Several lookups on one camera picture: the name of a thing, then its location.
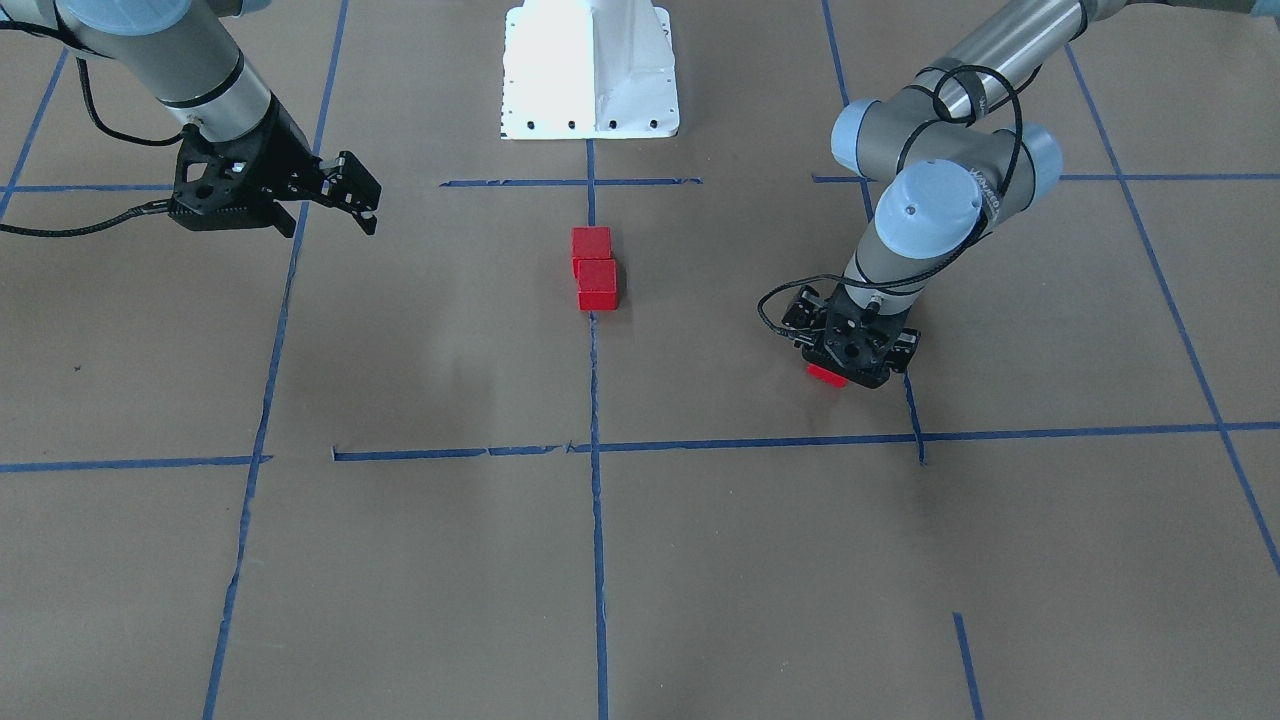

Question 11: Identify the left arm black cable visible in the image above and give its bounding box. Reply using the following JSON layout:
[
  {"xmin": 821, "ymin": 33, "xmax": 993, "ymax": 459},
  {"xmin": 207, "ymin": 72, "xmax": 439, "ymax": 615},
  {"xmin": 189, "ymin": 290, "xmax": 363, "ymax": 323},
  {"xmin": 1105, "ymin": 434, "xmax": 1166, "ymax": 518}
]
[{"xmin": 756, "ymin": 64, "xmax": 1024, "ymax": 346}]

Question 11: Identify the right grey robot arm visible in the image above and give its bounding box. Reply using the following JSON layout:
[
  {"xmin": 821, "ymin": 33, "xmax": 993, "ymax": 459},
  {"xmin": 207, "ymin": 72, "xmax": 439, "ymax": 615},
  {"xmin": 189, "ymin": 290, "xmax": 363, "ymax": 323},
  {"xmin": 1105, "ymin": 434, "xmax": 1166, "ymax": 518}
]
[{"xmin": 3, "ymin": 1, "xmax": 381, "ymax": 238}]

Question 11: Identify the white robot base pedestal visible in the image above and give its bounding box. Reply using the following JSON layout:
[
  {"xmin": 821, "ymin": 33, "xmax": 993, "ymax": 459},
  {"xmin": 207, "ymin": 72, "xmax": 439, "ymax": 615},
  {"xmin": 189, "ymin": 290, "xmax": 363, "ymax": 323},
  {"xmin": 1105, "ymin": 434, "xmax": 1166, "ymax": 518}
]
[{"xmin": 500, "ymin": 1, "xmax": 681, "ymax": 141}]

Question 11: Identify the red wooden cube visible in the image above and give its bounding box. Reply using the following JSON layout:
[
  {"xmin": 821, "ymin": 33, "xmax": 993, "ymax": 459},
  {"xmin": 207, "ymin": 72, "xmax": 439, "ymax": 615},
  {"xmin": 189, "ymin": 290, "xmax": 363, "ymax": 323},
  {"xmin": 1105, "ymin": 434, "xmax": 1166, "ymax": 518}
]
[
  {"xmin": 575, "ymin": 258, "xmax": 620, "ymax": 313},
  {"xmin": 570, "ymin": 225, "xmax": 613, "ymax": 278},
  {"xmin": 806, "ymin": 363, "xmax": 849, "ymax": 389}
]

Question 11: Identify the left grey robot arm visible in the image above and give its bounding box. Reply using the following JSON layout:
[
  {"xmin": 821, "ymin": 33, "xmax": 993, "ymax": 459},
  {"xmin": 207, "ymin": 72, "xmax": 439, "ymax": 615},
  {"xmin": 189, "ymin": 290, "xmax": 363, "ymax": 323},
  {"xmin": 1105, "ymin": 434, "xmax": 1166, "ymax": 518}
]
[{"xmin": 759, "ymin": 1, "xmax": 1125, "ymax": 388}]

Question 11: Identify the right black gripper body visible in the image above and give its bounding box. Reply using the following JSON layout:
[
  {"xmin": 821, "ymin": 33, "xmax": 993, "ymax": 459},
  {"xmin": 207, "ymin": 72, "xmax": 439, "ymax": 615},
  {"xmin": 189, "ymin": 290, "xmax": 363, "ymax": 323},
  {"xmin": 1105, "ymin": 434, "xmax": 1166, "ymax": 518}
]
[{"xmin": 168, "ymin": 97, "xmax": 325, "ymax": 238}]

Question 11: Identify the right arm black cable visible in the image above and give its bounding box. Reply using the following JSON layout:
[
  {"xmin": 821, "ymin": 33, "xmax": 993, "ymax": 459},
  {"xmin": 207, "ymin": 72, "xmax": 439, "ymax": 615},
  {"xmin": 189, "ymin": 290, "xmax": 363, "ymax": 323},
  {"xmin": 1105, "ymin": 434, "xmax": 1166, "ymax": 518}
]
[{"xmin": 0, "ymin": 50, "xmax": 186, "ymax": 240}]

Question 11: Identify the brown paper table cover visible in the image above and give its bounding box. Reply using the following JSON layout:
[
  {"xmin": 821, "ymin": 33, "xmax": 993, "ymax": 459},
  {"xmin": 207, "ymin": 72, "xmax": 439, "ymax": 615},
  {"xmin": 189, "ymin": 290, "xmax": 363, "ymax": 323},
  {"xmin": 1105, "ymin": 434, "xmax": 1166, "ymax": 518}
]
[{"xmin": 1, "ymin": 1, "xmax": 1279, "ymax": 719}]

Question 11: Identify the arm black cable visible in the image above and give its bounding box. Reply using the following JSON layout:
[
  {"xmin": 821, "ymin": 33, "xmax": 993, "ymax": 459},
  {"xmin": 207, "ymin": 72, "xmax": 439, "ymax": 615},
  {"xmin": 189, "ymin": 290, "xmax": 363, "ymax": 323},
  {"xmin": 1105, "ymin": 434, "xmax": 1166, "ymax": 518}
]
[
  {"xmin": 756, "ymin": 64, "xmax": 1024, "ymax": 346},
  {"xmin": 0, "ymin": 50, "xmax": 186, "ymax": 240}
]

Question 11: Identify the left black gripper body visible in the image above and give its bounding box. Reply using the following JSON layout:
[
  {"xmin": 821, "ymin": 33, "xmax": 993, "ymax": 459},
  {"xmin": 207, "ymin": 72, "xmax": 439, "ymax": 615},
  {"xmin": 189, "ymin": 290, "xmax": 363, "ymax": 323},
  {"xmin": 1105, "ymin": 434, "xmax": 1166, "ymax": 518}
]
[{"xmin": 782, "ymin": 284, "xmax": 922, "ymax": 389}]

